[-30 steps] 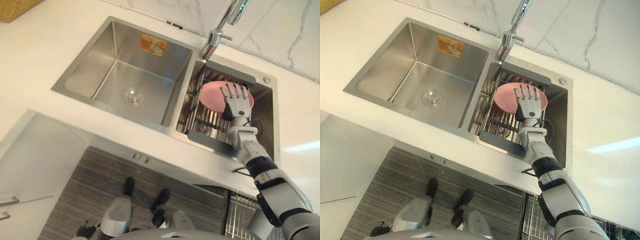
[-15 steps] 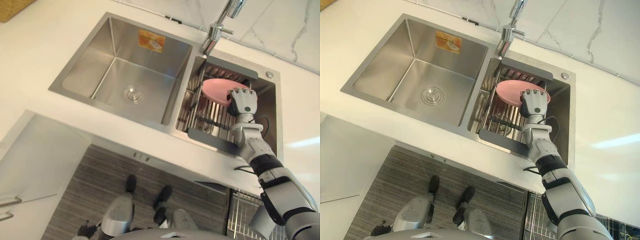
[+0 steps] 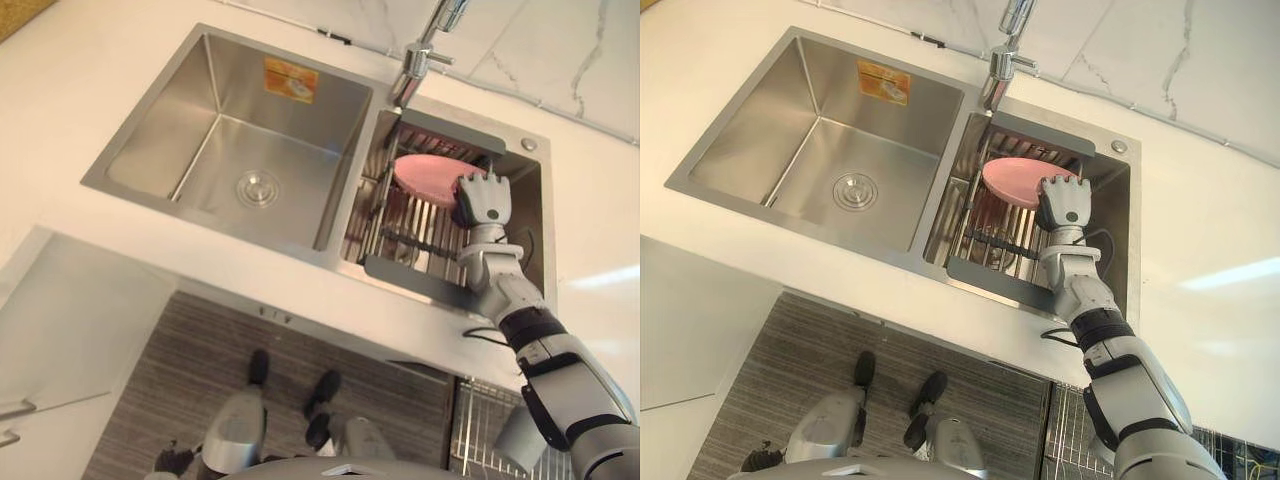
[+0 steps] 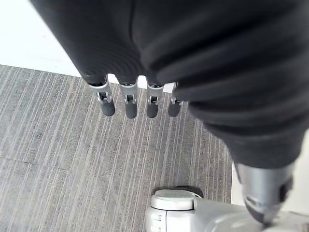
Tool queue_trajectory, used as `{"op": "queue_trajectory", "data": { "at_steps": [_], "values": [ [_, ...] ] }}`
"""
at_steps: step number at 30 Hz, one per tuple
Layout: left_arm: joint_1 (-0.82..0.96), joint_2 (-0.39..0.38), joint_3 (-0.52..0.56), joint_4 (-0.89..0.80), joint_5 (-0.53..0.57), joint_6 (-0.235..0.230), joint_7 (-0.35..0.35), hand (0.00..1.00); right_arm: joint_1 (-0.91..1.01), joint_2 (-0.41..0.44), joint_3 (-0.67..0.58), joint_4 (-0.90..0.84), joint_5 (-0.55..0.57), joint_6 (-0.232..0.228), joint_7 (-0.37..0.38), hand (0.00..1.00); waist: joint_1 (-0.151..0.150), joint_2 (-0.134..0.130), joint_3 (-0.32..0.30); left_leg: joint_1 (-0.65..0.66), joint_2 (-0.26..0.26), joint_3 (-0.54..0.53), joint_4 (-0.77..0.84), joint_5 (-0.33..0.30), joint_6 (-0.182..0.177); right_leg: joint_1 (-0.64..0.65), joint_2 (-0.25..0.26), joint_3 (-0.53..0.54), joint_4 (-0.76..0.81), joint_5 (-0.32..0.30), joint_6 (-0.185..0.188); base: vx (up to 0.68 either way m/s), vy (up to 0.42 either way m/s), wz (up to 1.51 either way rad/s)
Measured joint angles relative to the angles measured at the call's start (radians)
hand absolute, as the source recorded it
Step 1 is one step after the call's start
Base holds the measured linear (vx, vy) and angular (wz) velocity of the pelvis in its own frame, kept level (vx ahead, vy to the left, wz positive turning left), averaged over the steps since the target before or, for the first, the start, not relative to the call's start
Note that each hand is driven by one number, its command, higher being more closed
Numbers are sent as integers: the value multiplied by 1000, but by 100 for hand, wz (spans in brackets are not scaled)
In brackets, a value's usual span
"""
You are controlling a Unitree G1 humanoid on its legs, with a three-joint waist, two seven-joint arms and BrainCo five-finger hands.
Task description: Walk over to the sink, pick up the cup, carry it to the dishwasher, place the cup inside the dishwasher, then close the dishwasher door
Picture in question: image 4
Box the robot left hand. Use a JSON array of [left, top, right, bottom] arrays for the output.
[[28, 0, 309, 224]]

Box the grey striped carpet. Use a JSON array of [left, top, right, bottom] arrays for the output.
[[0, 64, 233, 232]]

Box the silver robot leg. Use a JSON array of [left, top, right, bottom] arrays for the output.
[[144, 185, 309, 232]]

